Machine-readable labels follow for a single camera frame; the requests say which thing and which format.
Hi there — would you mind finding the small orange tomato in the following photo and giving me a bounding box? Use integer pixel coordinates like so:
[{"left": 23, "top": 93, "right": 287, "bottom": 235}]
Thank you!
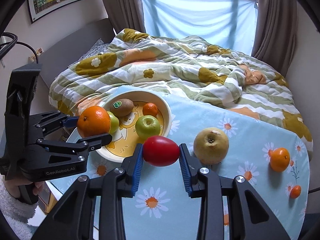
[{"left": 289, "top": 185, "right": 302, "bottom": 199}]

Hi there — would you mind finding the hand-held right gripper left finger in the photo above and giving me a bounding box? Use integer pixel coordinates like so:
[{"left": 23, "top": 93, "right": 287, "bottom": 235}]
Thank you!
[{"left": 31, "top": 144, "right": 144, "bottom": 240}]

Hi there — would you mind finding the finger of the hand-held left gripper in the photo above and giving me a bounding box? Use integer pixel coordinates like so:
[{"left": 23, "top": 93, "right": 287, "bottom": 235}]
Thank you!
[
  {"left": 30, "top": 111, "right": 80, "bottom": 135},
  {"left": 36, "top": 133, "right": 113, "bottom": 164}
]

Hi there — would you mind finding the grey patterned bed sheet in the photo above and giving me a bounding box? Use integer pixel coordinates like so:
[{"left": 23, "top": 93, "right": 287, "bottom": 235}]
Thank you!
[{"left": 80, "top": 39, "right": 112, "bottom": 62}]

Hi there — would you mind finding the light blue daisy tablecloth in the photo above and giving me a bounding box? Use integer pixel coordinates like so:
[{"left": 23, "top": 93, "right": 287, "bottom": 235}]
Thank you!
[{"left": 46, "top": 85, "right": 309, "bottom": 240}]

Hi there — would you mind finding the person's left hand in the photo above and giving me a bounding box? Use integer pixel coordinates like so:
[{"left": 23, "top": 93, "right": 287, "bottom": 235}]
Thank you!
[{"left": 4, "top": 176, "right": 45, "bottom": 200}]

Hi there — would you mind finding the grey bed headboard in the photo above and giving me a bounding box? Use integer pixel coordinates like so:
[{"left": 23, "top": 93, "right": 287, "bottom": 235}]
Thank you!
[{"left": 5, "top": 17, "right": 115, "bottom": 110}]

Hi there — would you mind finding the black cable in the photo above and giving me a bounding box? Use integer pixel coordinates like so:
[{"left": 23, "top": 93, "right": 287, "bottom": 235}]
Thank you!
[{"left": 0, "top": 31, "right": 40, "bottom": 64}]

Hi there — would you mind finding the small tangerine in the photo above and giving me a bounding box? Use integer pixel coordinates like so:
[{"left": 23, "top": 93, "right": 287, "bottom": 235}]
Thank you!
[{"left": 142, "top": 102, "right": 158, "bottom": 117}]

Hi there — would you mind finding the large orange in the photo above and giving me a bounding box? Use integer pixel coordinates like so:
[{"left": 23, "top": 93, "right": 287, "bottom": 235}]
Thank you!
[
  {"left": 77, "top": 106, "right": 111, "bottom": 137},
  {"left": 269, "top": 147, "right": 291, "bottom": 172}
]

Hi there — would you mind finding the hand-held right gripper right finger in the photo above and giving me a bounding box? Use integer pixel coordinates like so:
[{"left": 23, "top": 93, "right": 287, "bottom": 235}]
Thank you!
[{"left": 179, "top": 143, "right": 292, "bottom": 240}]

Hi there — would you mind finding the brown curtain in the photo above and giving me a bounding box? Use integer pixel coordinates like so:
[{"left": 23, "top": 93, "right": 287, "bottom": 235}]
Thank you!
[
  {"left": 251, "top": 0, "right": 298, "bottom": 77},
  {"left": 96, "top": 0, "right": 147, "bottom": 37}
]

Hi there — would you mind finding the green apple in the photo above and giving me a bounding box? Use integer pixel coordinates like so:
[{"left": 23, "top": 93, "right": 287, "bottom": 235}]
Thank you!
[
  {"left": 135, "top": 115, "right": 161, "bottom": 140},
  {"left": 107, "top": 111, "right": 120, "bottom": 134}
]

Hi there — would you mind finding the green striped floral blanket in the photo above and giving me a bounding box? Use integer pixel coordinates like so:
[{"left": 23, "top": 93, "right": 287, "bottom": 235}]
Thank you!
[{"left": 49, "top": 28, "right": 314, "bottom": 160}]

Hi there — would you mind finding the yellow-green apple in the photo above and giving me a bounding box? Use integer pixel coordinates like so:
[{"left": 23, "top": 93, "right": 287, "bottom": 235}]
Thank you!
[{"left": 193, "top": 127, "right": 230, "bottom": 165}]

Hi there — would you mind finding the cream bowl with duck print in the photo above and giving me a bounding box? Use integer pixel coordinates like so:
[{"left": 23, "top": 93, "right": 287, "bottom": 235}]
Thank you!
[{"left": 96, "top": 90, "right": 172, "bottom": 164}]

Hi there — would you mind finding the person's left forearm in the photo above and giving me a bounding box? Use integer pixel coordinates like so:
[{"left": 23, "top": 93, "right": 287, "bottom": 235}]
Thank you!
[{"left": 0, "top": 177, "right": 39, "bottom": 240}]

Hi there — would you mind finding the brown kiwi with green sticker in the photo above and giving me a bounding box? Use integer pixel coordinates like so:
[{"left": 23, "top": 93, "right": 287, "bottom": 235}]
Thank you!
[{"left": 110, "top": 99, "right": 134, "bottom": 117}]

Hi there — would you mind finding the light blue window cloth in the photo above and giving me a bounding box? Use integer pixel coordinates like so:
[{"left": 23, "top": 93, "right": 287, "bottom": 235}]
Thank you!
[{"left": 140, "top": 0, "right": 258, "bottom": 55}]

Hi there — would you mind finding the red tomato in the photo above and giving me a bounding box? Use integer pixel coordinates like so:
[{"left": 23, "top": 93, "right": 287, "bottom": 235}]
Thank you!
[{"left": 142, "top": 135, "right": 180, "bottom": 167}]

